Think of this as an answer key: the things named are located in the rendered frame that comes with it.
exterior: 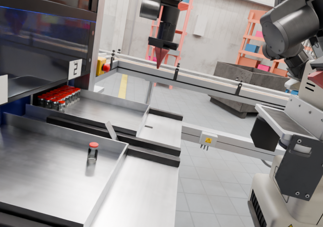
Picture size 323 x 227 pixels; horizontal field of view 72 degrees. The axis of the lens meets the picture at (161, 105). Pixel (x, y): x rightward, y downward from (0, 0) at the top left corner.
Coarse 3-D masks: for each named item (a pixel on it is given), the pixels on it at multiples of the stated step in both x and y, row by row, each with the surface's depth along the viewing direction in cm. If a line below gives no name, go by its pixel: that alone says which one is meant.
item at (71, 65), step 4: (76, 60) 74; (80, 60) 77; (72, 64) 72; (80, 64) 78; (72, 68) 73; (80, 68) 79; (72, 72) 74; (76, 72) 77; (80, 72) 80; (68, 76) 72; (72, 76) 74; (76, 76) 77
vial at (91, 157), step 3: (90, 147) 50; (96, 147) 51; (90, 150) 51; (93, 150) 51; (96, 150) 51; (87, 153) 52; (90, 153) 51; (93, 153) 51; (96, 153) 51; (87, 156) 51; (90, 156) 51; (93, 156) 51; (87, 159) 52; (90, 159) 51; (93, 159) 51; (90, 162) 51; (93, 162) 52
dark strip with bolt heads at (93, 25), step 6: (96, 0) 79; (90, 6) 77; (96, 6) 80; (90, 24) 79; (90, 30) 80; (90, 36) 81; (90, 42) 82; (90, 48) 83; (90, 54) 85; (90, 60) 85; (90, 66) 88
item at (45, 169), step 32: (0, 128) 57; (32, 128) 59; (64, 128) 58; (0, 160) 46; (32, 160) 48; (64, 160) 51; (0, 192) 39; (32, 192) 40; (64, 192) 42; (96, 192) 44; (64, 224) 33
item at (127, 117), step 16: (80, 96) 91; (96, 96) 91; (112, 96) 90; (32, 112) 67; (48, 112) 66; (80, 112) 77; (96, 112) 80; (112, 112) 83; (128, 112) 86; (144, 112) 90; (128, 128) 66
